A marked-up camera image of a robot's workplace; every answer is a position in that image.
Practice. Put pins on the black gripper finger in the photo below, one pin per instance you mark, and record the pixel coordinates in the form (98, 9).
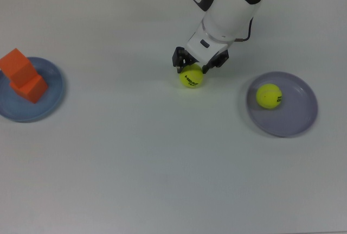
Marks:
(180, 59)
(217, 60)

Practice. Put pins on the yellow tennis ball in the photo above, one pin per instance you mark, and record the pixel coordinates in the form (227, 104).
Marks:
(191, 78)
(268, 95)

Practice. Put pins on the orange cube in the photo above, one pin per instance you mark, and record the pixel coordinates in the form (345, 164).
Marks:
(31, 91)
(16, 68)

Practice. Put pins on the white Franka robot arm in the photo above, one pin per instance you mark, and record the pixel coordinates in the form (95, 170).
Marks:
(230, 8)

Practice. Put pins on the purple plate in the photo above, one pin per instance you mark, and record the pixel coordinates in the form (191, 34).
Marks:
(292, 120)

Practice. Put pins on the blue plate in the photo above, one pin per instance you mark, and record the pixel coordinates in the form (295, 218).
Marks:
(16, 112)

